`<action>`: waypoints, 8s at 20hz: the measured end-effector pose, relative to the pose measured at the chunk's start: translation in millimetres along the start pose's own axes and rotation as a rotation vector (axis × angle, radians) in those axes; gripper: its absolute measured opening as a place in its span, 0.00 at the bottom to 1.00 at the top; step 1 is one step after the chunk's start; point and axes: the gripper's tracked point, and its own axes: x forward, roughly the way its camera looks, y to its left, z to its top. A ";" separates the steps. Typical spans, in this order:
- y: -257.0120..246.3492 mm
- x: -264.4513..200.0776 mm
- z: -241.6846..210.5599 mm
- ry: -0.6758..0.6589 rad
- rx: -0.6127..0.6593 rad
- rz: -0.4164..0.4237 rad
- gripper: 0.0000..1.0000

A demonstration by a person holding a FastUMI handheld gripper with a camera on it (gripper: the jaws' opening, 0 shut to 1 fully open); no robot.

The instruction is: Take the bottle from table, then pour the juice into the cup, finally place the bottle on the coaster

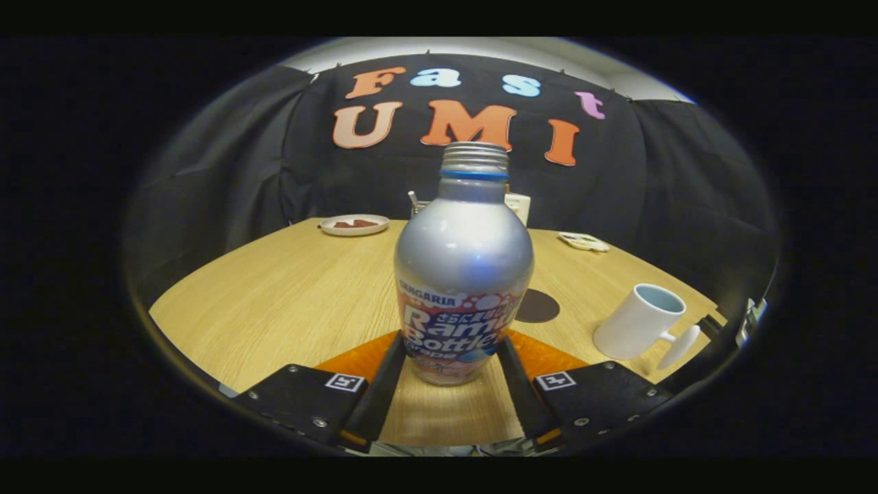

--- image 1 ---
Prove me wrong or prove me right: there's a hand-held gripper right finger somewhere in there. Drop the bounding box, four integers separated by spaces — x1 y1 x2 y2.
496 330 677 452

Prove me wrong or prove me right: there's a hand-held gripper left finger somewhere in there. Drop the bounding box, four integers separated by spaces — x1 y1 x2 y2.
232 331 407 454

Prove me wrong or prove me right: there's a dark brown round coaster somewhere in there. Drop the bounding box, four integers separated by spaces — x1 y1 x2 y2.
514 289 561 324

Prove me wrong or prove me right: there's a white cup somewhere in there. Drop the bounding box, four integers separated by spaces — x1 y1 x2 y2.
593 283 701 371

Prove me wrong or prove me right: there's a silver juice bottle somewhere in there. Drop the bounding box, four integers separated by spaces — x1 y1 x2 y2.
394 141 535 386

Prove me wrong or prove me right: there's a wooden table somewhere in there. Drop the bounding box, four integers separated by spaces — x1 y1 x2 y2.
149 217 728 447

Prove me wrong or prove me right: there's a small white divided tray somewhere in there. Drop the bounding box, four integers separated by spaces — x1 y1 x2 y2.
557 232 610 252

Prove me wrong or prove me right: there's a white plate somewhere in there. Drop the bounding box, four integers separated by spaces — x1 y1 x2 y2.
320 214 390 237

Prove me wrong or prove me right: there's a white toaster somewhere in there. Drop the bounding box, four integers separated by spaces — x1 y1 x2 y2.
504 193 532 227

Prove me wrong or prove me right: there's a black backdrop cloth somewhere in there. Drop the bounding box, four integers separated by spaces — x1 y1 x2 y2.
123 54 779 309

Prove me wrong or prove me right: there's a white desk stand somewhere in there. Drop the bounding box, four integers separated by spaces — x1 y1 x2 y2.
737 298 769 344

